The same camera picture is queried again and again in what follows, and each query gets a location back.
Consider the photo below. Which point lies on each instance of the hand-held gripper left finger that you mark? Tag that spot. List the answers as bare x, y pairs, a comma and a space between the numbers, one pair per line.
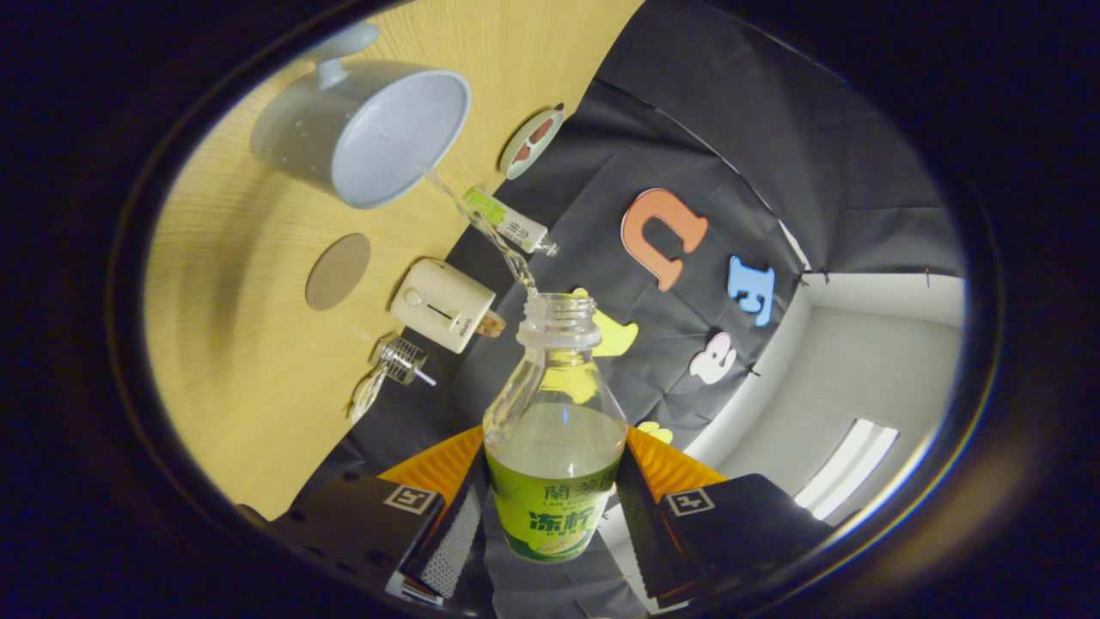
447, 533

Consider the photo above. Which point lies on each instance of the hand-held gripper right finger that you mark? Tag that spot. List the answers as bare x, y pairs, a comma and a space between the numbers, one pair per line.
653, 542

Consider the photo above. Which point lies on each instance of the green label juice bottle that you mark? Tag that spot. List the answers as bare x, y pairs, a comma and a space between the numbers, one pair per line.
554, 507

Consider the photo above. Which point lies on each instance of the round brown coaster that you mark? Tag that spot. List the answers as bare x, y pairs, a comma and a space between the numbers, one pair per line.
338, 272

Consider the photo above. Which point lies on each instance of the white cup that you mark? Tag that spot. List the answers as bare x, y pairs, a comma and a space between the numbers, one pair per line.
292, 129

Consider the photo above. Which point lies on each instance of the tall white green drink bottle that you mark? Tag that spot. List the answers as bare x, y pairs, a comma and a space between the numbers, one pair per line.
516, 225

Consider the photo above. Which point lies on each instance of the white divided dish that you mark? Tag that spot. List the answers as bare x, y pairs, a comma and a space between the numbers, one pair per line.
368, 395

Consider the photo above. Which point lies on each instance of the ceiling light panel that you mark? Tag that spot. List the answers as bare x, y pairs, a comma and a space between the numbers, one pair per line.
846, 468

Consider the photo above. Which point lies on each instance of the bread slice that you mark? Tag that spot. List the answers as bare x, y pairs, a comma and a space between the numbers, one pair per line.
492, 325

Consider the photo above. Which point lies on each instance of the white toaster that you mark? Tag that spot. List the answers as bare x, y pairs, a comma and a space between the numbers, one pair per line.
438, 301

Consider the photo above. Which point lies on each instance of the wooden table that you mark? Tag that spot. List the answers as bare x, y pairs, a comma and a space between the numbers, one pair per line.
241, 344

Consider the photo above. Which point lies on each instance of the pale green plate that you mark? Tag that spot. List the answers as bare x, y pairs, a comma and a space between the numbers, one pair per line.
516, 163

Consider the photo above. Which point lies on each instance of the brown food piece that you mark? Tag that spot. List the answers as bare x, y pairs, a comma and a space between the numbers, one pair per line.
541, 131
519, 154

